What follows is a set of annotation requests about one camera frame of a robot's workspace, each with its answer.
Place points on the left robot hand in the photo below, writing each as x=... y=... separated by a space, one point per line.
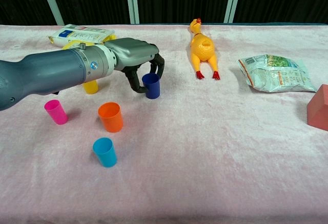
x=133 y=51

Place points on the dark blue plastic cup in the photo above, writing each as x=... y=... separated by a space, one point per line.
x=151 y=86

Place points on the yellow plastic cup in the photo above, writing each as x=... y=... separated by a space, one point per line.
x=91 y=88

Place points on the pink plastic cup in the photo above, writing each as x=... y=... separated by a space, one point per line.
x=57 y=112

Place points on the light blue plastic cup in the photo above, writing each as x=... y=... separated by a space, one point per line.
x=105 y=154

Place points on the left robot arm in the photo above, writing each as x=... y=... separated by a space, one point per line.
x=51 y=70

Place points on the white blue yellow package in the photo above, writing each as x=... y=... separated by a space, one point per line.
x=82 y=34

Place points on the yellow rubber chicken toy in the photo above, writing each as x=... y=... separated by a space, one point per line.
x=203 y=49

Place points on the orange plastic cup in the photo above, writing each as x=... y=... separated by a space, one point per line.
x=111 y=120

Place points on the pink plush table cloth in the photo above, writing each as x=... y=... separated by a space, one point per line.
x=192 y=157

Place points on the white green snack bag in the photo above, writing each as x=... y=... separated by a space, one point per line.
x=276 y=74

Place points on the salmon pink cube block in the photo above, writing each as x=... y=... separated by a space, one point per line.
x=319 y=108

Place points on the white frame post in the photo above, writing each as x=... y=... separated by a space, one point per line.
x=51 y=1
x=132 y=1
x=232 y=1

